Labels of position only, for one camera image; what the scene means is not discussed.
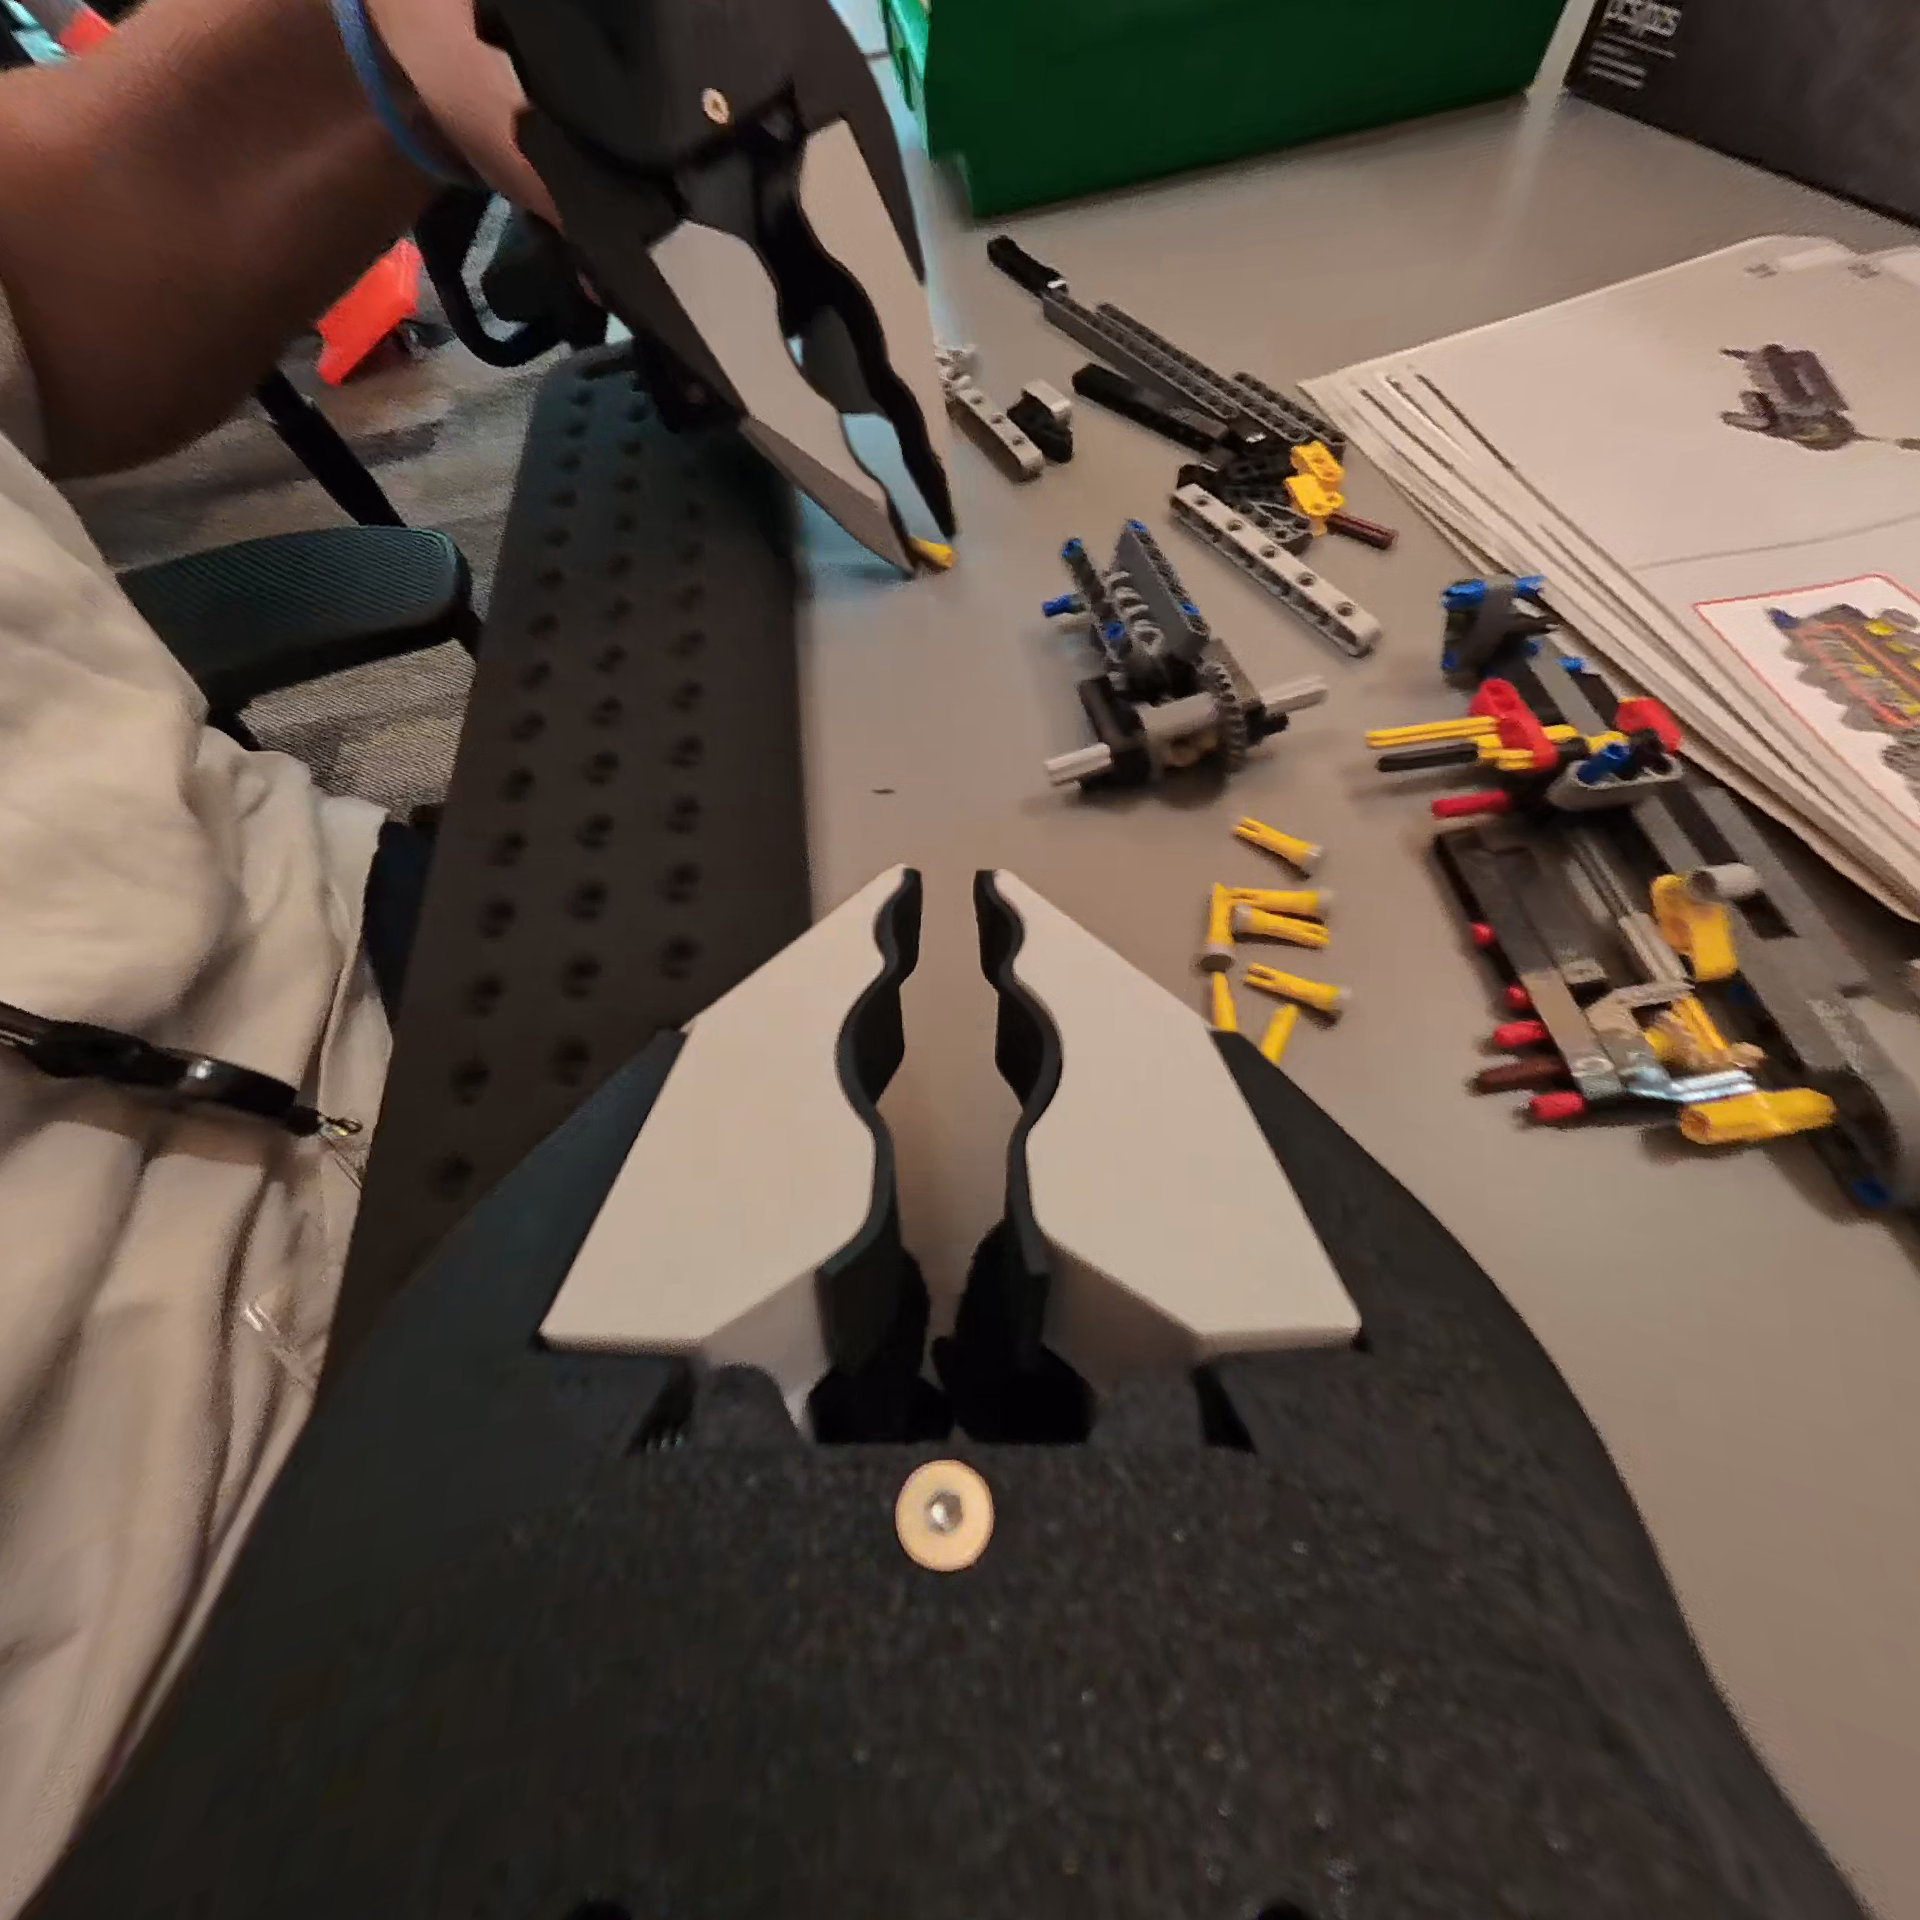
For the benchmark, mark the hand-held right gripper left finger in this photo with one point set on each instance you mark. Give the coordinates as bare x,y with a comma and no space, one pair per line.
705,1200

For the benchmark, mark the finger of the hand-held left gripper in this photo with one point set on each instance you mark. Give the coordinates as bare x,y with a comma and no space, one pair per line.
856,255
751,359

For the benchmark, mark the lego instruction booklet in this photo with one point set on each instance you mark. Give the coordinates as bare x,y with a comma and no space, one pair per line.
1576,450

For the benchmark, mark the light grey lego beam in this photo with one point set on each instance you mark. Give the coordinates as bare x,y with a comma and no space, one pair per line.
1275,570

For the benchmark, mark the green storage bin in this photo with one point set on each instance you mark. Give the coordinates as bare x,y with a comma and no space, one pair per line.
1200,90

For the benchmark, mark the blue wristband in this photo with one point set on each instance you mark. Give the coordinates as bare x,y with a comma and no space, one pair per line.
394,106

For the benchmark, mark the single yellow lego pin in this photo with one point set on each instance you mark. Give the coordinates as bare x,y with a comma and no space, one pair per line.
934,551

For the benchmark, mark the cluster of capped yellow pins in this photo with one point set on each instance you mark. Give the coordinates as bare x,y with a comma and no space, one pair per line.
1275,925

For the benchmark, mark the lego gear axle assembly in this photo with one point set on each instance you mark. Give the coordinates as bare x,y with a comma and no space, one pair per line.
1155,675

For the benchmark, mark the bundle of black lego beams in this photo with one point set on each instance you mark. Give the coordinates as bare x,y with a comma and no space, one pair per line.
1170,375

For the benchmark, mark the grey black lego chassis assembly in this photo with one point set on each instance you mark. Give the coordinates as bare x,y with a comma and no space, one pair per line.
1576,930

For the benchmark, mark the person's left forearm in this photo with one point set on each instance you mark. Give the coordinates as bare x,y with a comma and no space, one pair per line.
195,210

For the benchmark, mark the black perforated board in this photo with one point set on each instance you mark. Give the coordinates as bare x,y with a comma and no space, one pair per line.
599,751

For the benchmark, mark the black chair armrest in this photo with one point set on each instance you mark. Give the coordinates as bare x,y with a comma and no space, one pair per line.
299,600

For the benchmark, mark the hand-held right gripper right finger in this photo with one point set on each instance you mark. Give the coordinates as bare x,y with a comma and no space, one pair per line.
1184,1200

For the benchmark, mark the black lego set box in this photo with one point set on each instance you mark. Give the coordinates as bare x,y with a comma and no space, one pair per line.
1769,90

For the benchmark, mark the orange object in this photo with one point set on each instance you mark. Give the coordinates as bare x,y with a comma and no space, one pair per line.
375,307

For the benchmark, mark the small black grey lego piece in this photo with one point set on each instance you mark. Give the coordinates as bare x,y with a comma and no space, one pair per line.
1044,425

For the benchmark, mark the small light grey lego assembly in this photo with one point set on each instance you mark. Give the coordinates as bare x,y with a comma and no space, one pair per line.
990,420

